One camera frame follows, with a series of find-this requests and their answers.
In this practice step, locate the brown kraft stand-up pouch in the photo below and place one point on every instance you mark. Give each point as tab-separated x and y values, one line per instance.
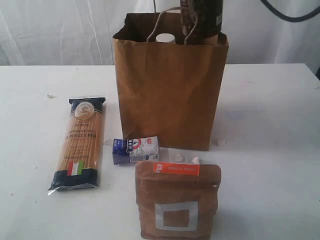
176	201

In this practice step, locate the yellow grain bottle white cap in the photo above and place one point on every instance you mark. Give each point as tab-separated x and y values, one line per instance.
165	38

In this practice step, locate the pull-tab can with dark contents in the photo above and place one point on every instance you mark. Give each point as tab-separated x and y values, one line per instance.
209	14

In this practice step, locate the brown paper bag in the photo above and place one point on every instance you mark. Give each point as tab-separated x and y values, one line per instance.
168	90

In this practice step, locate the white crumpled scrap left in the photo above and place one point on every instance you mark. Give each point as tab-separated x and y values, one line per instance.
179	158

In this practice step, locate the white crumpled scrap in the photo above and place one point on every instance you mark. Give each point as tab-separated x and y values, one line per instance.
179	158
196	161

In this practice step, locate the white crumpled scrap middle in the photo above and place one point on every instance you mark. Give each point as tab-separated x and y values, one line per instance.
196	161

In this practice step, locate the clear tape piece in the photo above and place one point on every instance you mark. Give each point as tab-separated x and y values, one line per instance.
109	142

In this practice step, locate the spaghetti pasta package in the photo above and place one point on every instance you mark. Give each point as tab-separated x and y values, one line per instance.
79	160

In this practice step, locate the white backdrop curtain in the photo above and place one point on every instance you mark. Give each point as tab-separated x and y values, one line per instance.
79	32

